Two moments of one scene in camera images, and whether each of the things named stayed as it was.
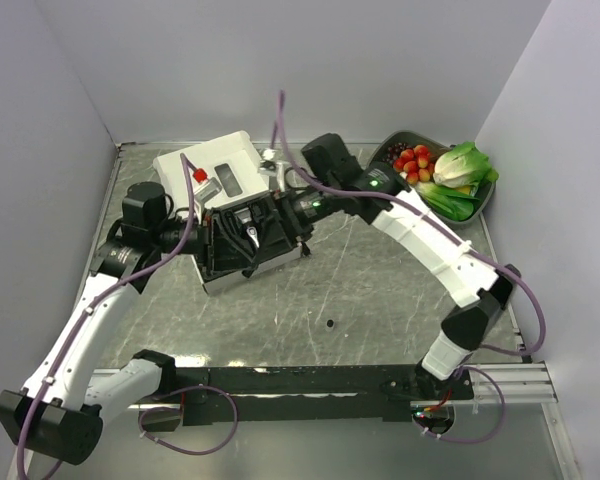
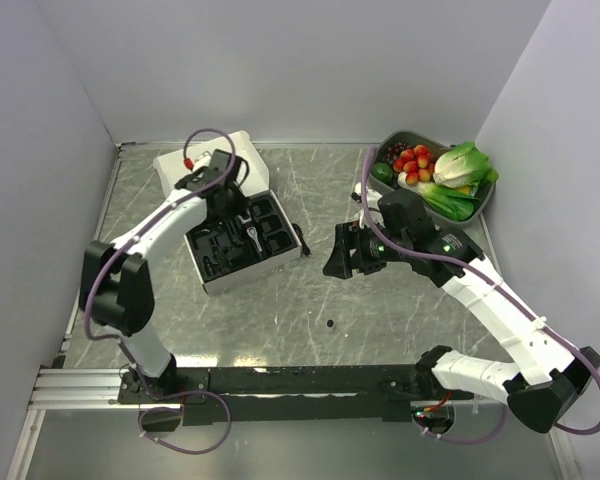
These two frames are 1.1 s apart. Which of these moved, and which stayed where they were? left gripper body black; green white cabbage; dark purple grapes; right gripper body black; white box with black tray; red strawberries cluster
Moved: left gripper body black; right gripper body black
Stayed: green white cabbage; red strawberries cluster; dark purple grapes; white box with black tray
